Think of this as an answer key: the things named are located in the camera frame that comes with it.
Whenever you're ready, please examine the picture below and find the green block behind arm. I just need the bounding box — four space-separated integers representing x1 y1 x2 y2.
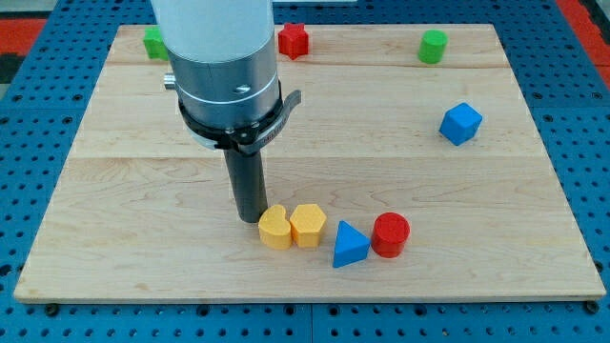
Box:
142 26 169 61

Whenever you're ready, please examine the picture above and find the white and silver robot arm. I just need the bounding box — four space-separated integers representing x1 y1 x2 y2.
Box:
152 0 280 129

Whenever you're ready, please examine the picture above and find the light wooden board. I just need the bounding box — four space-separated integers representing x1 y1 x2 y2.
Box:
14 24 605 304

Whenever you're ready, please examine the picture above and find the yellow hexagon block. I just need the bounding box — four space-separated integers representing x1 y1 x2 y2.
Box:
289 204 327 248

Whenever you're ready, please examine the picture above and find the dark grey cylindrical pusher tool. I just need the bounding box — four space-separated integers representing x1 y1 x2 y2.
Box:
224 150 268 223

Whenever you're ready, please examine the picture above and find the yellow heart block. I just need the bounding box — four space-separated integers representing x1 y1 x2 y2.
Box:
258 204 293 250

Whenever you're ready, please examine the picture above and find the blue triangle block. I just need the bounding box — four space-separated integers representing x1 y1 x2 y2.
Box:
333 220 371 268

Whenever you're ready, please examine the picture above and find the red cylinder block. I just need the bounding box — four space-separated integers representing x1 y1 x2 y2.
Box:
371 212 411 258

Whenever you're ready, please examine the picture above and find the red star block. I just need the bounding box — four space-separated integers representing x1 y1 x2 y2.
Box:
277 23 309 60

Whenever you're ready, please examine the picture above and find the blue cube block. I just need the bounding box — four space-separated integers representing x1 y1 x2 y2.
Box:
439 102 483 146

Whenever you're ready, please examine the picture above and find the green cylinder block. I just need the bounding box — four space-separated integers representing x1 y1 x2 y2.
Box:
417 30 448 64

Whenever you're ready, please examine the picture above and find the black quick-release clamp ring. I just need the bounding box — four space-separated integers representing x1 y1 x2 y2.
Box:
177 80 303 157

